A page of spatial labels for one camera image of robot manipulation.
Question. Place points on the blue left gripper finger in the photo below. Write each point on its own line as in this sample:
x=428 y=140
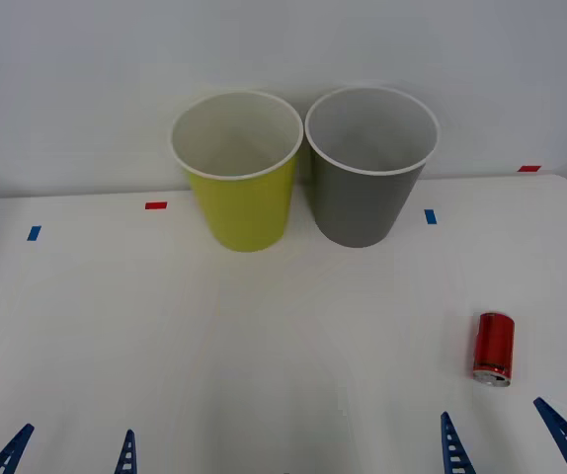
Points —
x=11 y=451
x=127 y=456

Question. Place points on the red drink can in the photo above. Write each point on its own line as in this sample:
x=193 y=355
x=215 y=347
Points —
x=494 y=345

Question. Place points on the grey plastic waste bin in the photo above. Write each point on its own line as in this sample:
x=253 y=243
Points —
x=362 y=207

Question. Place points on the yellow-green plastic waste bin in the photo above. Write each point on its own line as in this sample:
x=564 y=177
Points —
x=244 y=212

